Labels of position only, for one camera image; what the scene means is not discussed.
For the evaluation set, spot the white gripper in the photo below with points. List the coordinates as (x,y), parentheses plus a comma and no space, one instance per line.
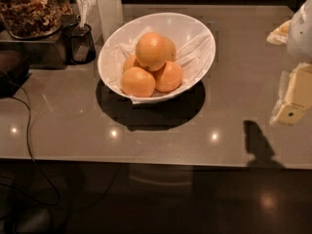
(300,33)

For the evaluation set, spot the orange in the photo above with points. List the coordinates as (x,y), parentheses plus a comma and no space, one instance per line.
(130,62)
(170,49)
(150,51)
(169,77)
(137,82)

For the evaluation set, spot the white tilted bowl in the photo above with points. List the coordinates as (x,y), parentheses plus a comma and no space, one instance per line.
(112,56)

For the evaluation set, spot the white paper liner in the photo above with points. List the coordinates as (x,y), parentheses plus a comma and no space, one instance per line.
(196,54)

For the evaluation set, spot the white utensil in cup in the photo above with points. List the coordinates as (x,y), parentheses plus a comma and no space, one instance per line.
(82,15)

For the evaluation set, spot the black mesh cup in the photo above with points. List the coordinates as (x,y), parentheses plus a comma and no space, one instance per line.
(78,44)

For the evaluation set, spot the glass jar of nuts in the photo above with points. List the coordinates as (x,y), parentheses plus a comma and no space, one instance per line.
(30,19)

